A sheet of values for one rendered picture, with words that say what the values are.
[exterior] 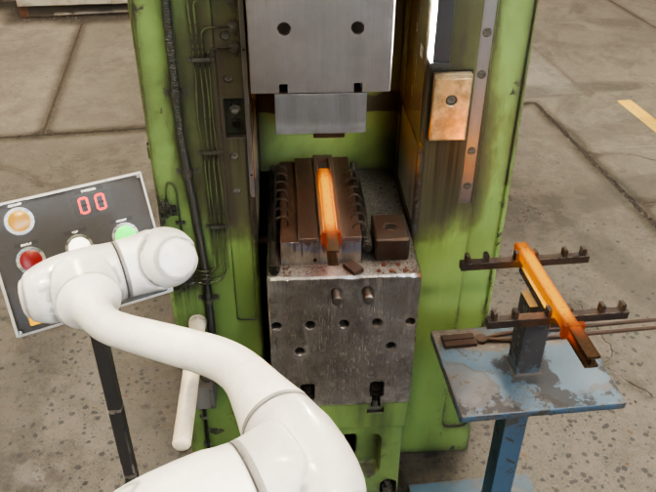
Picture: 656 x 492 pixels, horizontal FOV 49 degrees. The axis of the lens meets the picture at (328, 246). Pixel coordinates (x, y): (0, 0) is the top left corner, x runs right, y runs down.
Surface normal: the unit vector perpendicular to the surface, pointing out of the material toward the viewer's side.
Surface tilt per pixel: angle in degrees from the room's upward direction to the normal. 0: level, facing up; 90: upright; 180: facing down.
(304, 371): 90
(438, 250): 90
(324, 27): 90
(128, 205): 60
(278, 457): 8
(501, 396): 0
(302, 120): 90
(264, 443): 9
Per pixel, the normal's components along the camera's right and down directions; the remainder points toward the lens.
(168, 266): 0.37, 0.14
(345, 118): 0.06, 0.57
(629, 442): 0.00, -0.82
